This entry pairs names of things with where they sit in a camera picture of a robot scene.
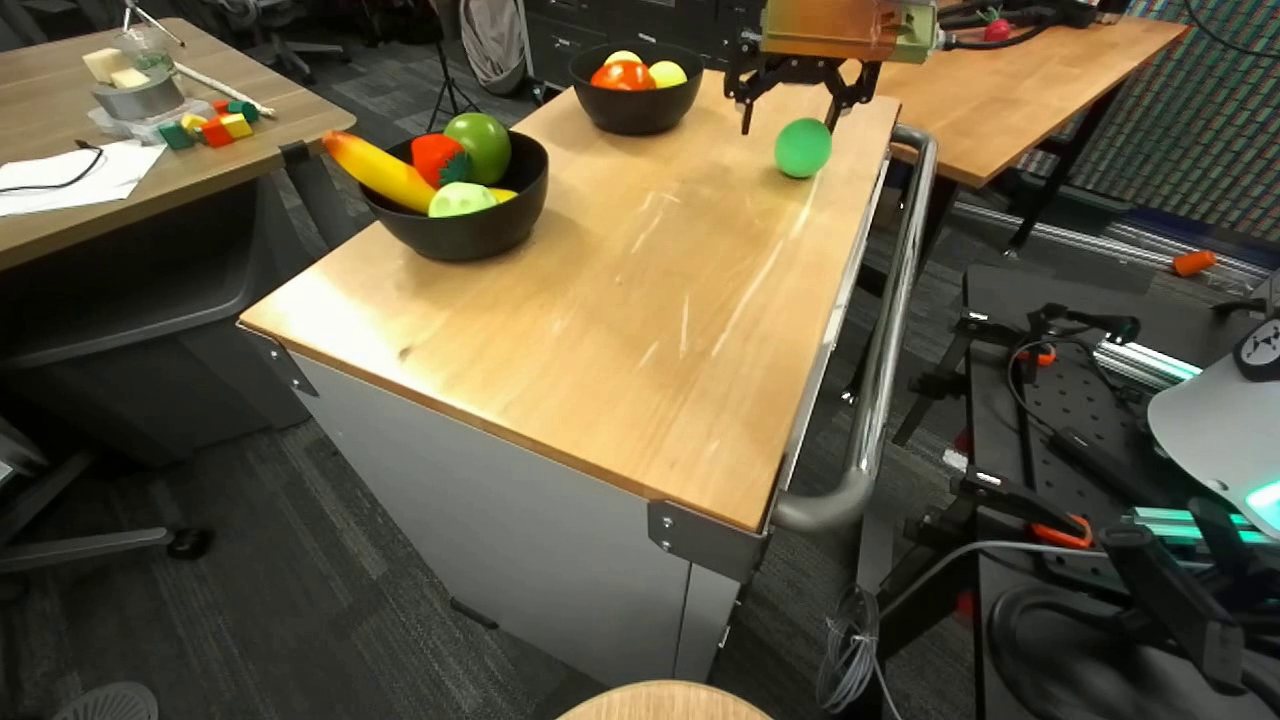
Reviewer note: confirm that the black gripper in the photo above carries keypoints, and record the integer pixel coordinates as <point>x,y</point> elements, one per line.
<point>801,66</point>

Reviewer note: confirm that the smooth green ball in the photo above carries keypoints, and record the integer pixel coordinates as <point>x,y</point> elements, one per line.
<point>801,151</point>

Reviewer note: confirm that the red apple toy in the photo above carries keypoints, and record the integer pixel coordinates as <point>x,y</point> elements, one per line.
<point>621,78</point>

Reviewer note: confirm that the green pear toy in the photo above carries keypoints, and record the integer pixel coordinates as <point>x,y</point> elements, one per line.
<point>481,145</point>

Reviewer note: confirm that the light green dimpled ball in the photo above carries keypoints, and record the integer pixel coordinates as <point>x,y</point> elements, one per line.
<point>465,197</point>

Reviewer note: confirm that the small red fruit toy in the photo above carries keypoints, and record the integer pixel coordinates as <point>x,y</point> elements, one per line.
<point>432,154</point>

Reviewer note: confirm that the yellow banana toy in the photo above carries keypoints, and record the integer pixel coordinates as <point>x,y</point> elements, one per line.
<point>383,171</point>

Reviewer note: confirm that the white cabinet with wooden top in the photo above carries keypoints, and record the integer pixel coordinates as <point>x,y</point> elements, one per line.
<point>533,534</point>

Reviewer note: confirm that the black bowl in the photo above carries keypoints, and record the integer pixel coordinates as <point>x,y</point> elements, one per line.
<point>641,112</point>
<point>465,236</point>

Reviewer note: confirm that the small red object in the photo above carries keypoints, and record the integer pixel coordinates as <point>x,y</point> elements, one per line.
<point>997,30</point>

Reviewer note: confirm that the black tripod tool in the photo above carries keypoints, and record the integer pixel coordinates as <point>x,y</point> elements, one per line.
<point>1026,22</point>

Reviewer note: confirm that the wooden work table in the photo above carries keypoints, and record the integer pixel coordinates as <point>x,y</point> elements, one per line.
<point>1042,95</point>

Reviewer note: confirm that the small orange object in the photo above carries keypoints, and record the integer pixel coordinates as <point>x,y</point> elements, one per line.
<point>1195,260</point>

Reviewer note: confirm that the orange clamp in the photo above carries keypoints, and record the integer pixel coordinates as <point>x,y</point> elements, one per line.
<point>1062,534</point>

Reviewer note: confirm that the white device with teal light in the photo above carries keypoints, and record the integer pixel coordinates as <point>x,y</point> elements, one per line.
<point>1222,427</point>

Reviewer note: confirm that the yellow toy block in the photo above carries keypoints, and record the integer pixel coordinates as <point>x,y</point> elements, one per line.
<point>239,126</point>

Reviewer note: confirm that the white stick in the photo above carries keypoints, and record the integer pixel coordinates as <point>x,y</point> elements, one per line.
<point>221,83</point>

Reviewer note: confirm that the red toy block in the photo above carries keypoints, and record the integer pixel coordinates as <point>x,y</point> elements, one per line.
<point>217,134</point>

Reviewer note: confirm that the green toy block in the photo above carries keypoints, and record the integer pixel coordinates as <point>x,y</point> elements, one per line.
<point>176,134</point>

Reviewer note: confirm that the round wooden stool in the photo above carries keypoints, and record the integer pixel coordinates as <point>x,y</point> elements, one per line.
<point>666,703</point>

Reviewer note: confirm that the clear plastic cup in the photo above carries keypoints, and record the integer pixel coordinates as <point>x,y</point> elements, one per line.
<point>149,54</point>

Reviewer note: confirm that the clear plastic container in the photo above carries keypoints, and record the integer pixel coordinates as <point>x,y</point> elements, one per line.
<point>134,88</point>

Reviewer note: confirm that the white paper sheet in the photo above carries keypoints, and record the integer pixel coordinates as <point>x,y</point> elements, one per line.
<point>81,181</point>

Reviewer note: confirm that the wooden office table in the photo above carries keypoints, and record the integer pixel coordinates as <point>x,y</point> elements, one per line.
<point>53,105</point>

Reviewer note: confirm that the black office chair base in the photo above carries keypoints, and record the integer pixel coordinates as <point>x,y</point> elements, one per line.
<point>123,546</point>

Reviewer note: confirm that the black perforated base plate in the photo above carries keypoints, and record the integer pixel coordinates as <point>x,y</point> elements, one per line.
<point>1055,414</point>

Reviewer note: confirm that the silver metal rail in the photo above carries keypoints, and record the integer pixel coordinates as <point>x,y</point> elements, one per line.
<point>1142,362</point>

